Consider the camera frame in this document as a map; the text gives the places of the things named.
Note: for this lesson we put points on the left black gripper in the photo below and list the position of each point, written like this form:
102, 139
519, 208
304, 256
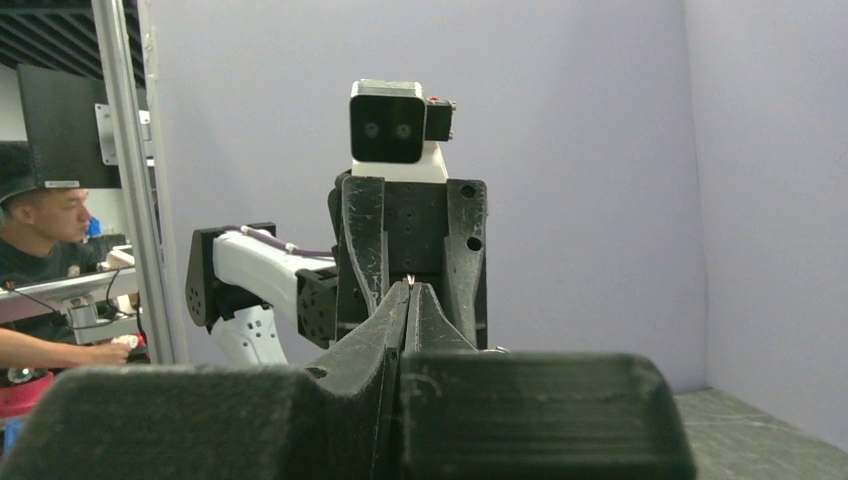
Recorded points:
386, 230

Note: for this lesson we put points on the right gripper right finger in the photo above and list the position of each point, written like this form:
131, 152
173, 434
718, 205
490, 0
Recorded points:
467, 414

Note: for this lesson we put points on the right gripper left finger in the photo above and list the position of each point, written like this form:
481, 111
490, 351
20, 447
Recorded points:
331, 419

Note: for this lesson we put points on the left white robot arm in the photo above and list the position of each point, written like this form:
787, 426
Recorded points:
240, 276

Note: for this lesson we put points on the person in black shirt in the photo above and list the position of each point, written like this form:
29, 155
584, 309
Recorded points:
41, 240

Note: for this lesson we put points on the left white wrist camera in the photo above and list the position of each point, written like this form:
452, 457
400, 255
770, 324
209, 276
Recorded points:
396, 131

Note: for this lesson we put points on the grey metal bench rail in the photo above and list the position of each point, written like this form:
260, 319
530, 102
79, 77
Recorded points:
49, 297

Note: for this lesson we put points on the aluminium frame post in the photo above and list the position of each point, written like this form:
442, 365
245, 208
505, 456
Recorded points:
110, 24

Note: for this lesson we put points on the black monitor on mount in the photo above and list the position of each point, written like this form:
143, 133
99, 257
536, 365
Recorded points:
70, 129

